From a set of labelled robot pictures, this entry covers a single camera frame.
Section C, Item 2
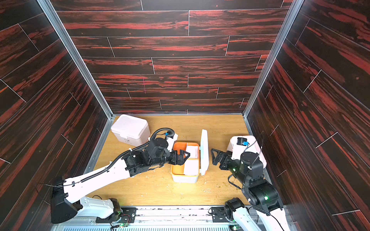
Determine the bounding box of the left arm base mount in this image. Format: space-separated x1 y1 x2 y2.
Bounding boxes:
95 207 137 224

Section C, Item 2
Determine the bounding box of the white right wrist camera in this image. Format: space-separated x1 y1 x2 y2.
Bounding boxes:
236 137 250 153

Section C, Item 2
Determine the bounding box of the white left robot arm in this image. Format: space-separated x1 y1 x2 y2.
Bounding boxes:
51 138 190 224

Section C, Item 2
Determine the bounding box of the orange tray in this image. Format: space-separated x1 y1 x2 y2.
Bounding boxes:
171 142 200 178

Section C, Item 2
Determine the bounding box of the white orange-trimmed medicine chest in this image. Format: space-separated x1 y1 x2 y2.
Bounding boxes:
171 130 210 183

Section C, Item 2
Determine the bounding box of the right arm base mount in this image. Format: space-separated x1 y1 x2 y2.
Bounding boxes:
208 207 231 223

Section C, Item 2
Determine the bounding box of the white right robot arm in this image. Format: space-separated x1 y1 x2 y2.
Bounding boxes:
211 149 290 231

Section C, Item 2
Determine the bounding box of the pink rear medicine chest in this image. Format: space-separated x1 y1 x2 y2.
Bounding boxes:
111 115 151 147

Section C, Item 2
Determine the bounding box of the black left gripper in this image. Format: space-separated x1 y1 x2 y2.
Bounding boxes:
148 148 190 168

